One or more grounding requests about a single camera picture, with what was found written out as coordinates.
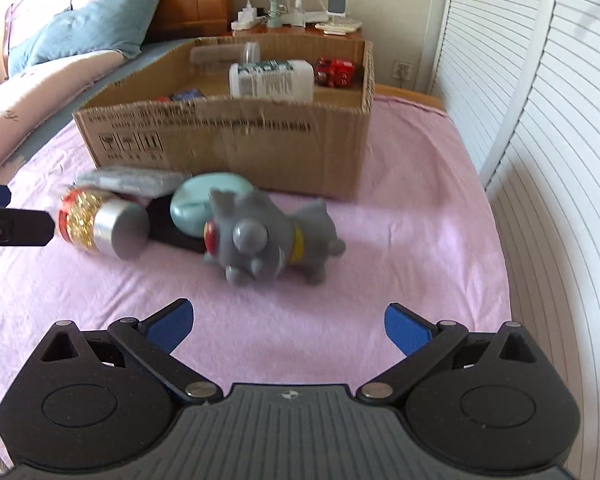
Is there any gold capsule bottle silver cap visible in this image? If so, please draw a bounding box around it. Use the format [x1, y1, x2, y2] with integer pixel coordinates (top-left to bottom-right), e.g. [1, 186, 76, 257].
[56, 186, 150, 260]

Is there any teal round case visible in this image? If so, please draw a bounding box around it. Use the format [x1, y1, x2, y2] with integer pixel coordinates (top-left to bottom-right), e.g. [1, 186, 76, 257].
[170, 172, 253, 238]

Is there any grey toy figure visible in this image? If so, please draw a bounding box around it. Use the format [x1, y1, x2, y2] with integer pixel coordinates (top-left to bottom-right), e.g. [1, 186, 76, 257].
[204, 190, 346, 287]

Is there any black blue toy train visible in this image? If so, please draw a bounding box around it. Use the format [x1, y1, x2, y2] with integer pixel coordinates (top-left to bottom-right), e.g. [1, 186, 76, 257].
[156, 89, 204, 102]

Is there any clear plastic jar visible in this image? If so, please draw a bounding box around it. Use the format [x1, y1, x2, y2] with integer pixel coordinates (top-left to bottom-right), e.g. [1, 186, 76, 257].
[189, 41, 261, 65]

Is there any red toy train car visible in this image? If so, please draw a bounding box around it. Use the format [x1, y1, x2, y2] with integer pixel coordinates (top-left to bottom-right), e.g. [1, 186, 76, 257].
[314, 58, 356, 88]

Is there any white green medical bottle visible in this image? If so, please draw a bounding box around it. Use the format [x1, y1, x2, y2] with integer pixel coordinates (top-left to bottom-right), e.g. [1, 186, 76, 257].
[228, 60, 315, 103]

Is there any pink white quilt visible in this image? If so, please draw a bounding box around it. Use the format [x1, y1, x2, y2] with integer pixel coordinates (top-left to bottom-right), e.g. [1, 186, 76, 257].
[0, 50, 125, 168]

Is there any pink cloth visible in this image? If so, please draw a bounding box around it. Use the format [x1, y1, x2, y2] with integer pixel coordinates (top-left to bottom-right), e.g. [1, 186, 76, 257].
[0, 94, 513, 468]

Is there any black flat stand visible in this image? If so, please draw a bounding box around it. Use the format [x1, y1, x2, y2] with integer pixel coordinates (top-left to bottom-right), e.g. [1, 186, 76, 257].
[146, 195, 206, 255]

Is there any blue bed sheet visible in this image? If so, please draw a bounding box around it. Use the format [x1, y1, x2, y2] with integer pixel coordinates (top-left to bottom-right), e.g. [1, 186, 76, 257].
[3, 38, 192, 165]

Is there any blue pillow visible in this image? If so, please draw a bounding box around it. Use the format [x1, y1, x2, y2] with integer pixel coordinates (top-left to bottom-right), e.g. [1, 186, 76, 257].
[7, 0, 160, 77]

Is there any open cardboard box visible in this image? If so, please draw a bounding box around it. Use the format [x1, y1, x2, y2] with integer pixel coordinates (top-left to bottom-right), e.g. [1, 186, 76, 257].
[73, 35, 375, 200]

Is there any white louvered closet door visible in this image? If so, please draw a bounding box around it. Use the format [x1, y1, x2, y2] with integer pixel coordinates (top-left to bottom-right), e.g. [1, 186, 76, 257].
[429, 0, 600, 479]

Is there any wooden nightstand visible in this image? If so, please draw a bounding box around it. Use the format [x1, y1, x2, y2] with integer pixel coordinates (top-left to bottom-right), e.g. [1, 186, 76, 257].
[228, 24, 364, 40]

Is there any white power strip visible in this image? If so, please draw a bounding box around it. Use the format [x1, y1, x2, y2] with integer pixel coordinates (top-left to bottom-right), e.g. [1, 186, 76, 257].
[230, 0, 264, 32]

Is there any clear spray bottle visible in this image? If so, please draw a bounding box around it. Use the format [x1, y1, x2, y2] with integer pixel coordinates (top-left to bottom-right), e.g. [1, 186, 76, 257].
[291, 0, 306, 28]

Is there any small screen device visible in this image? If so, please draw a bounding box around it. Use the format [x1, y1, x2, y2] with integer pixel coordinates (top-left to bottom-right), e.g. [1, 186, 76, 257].
[326, 0, 347, 23]

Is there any wall power outlet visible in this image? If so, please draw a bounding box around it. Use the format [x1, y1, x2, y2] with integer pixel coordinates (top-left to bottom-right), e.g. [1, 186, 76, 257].
[392, 61, 413, 81]

